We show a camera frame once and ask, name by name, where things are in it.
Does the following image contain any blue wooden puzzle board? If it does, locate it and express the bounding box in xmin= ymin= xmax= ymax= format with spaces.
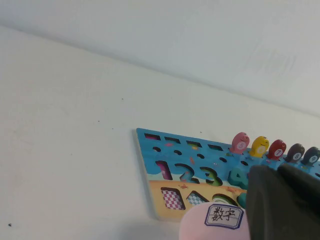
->
xmin=136 ymin=127 xmax=320 ymax=222

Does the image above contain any dark grey fish peg nine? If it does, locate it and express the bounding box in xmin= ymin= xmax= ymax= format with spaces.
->
xmin=300 ymin=146 xmax=320 ymax=166

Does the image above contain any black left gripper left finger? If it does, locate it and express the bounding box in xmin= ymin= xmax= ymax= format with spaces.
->
xmin=246 ymin=164 xmax=320 ymax=240

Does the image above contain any pink fish peg five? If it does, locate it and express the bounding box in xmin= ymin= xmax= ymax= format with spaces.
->
xmin=229 ymin=131 xmax=251 ymax=155

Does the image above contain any red fish peg seven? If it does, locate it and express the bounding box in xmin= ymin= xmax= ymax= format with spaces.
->
xmin=266 ymin=139 xmax=288 ymax=161

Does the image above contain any brown fish peg eight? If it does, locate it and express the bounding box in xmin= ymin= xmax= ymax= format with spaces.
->
xmin=283 ymin=143 xmax=306 ymax=164

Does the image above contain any teal number four piece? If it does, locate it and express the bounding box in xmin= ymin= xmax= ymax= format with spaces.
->
xmin=226 ymin=166 xmax=251 ymax=191

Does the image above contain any yellow fish peg six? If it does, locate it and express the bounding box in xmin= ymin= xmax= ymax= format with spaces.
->
xmin=248 ymin=135 xmax=270 ymax=158

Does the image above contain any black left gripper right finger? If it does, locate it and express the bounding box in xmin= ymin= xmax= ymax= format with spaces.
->
xmin=277 ymin=163 xmax=320 ymax=210

